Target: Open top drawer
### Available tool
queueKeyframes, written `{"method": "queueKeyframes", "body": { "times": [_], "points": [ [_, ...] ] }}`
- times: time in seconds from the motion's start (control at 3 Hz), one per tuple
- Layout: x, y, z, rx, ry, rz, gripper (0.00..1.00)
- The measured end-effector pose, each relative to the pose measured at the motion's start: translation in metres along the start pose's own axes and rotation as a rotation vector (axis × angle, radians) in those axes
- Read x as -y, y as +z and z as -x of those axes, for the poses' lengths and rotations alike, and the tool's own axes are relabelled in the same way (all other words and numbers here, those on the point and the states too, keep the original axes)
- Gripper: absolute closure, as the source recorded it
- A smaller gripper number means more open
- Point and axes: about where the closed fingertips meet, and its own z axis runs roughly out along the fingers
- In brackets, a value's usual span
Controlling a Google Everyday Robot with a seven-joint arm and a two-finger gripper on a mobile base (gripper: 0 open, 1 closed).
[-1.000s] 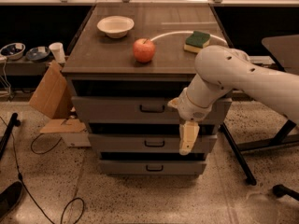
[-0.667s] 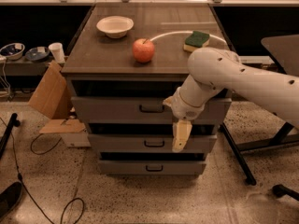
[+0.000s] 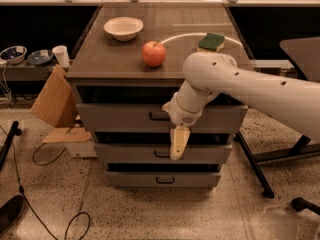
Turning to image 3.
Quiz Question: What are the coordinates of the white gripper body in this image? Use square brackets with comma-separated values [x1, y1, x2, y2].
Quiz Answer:
[166, 96, 202, 127]

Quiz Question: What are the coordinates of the grey top drawer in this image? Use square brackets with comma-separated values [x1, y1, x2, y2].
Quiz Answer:
[76, 103, 249, 134]

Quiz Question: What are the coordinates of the grey drawer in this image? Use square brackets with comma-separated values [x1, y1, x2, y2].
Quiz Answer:
[94, 144, 232, 164]
[76, 103, 249, 134]
[106, 172, 221, 188]

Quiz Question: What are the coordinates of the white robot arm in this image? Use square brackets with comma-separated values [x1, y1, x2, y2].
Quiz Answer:
[163, 52, 320, 160]

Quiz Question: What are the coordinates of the grey drawer cabinet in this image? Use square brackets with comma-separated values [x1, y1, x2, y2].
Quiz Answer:
[67, 2, 250, 174]

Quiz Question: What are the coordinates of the grey middle drawer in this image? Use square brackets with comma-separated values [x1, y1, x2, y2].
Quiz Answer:
[94, 144, 232, 164]

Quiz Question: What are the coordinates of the grey bottom drawer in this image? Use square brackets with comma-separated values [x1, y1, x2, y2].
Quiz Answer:
[106, 172, 221, 188]

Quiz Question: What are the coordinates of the red apple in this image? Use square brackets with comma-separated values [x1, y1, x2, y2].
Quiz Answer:
[142, 41, 166, 67]

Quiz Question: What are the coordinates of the green yellow sponge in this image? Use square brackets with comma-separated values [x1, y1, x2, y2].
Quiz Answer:
[198, 33, 225, 52]

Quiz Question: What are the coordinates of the white bowl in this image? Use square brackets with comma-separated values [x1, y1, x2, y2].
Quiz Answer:
[103, 17, 143, 41]

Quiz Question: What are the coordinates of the brown cardboard box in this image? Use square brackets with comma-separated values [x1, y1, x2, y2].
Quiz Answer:
[31, 65, 91, 143]

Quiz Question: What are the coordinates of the white paper cup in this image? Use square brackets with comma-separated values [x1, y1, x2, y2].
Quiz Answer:
[52, 45, 70, 68]

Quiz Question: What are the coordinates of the black caster foot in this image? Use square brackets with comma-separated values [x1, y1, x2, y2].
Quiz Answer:
[291, 197, 320, 215]

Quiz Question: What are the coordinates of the blue bowl right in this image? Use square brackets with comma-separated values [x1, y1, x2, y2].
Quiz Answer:
[27, 50, 53, 66]

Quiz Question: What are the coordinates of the grey side shelf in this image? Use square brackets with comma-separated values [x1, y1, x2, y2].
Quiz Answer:
[0, 60, 58, 81]

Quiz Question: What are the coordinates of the black pole left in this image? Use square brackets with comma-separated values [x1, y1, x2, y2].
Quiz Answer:
[0, 121, 22, 170]

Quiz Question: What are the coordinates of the blue patterned bowl left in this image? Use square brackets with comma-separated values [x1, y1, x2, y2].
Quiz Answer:
[0, 46, 27, 65]

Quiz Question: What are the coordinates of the black shoe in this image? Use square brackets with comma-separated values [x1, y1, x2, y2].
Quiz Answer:
[0, 195, 24, 236]

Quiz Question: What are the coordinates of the black metal stand frame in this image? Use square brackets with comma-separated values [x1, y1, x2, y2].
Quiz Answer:
[235, 132, 320, 200]

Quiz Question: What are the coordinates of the black floor cable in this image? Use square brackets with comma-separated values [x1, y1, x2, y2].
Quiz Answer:
[0, 123, 92, 240]

